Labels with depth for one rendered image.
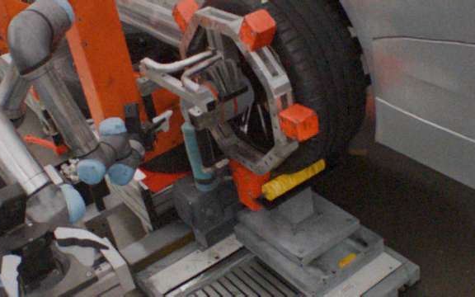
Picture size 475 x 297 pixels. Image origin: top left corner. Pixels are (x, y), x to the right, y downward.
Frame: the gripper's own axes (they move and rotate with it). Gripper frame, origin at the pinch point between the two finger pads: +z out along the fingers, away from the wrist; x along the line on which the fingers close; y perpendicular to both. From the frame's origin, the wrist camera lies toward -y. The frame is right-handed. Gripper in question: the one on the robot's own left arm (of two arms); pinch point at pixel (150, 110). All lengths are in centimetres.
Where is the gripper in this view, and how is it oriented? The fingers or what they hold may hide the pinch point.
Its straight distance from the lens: 206.1
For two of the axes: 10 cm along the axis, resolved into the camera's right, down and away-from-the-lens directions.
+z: 1.6, -5.6, 8.2
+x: 9.7, -0.5, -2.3
